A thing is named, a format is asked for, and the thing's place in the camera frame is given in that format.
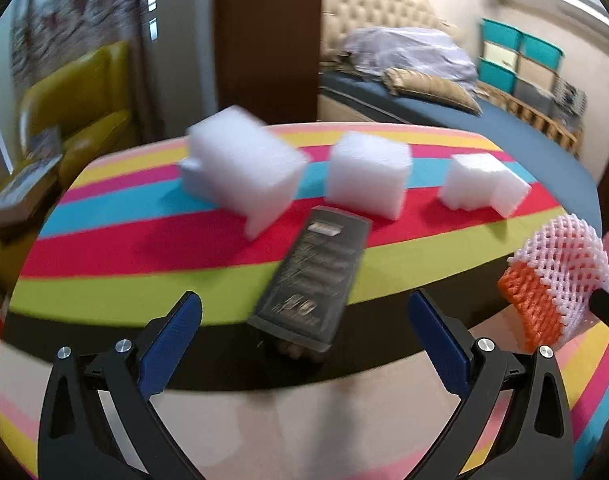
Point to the gold striped pillow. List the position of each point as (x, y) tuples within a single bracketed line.
[(434, 89)]

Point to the white foam block L-shaped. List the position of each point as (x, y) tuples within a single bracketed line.
[(476, 181)]

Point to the beige lace curtain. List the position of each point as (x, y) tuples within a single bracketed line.
[(47, 34)]

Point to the lilac striped duvet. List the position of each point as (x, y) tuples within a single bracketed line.
[(373, 50)]

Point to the pink foam fruit net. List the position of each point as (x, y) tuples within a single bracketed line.
[(550, 279)]

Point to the small upright picture box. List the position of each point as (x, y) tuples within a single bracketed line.
[(47, 144)]

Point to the white foam block tall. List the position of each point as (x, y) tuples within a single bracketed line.
[(255, 172)]

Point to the bed with blue sheet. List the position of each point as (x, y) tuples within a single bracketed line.
[(464, 129)]

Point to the houndstooth bag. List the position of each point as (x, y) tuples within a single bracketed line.
[(570, 97)]

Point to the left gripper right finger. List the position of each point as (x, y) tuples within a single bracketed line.
[(534, 440)]

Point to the beige tufted headboard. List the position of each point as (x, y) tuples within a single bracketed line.
[(339, 17)]

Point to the yellow leather armchair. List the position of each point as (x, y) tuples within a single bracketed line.
[(90, 101)]

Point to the teal storage bin lower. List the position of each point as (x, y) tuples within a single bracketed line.
[(497, 76)]

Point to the beige storage drawer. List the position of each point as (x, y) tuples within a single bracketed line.
[(500, 55)]

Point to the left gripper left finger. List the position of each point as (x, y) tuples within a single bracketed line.
[(75, 438)]

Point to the striped colourful tablecloth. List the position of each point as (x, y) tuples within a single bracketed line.
[(126, 241)]

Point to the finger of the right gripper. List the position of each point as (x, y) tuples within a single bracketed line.
[(599, 305)]

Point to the black product box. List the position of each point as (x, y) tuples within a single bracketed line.
[(306, 297)]

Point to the wooden crib rail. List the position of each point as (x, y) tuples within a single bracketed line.
[(552, 128)]

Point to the flat game box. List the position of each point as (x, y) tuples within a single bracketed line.
[(21, 196)]

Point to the teal storage bin top-right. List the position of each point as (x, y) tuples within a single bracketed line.
[(541, 51)]

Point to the teal storage bin top-left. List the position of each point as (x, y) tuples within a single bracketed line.
[(502, 34)]

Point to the dark wooden door panel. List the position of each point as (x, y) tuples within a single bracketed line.
[(266, 54)]

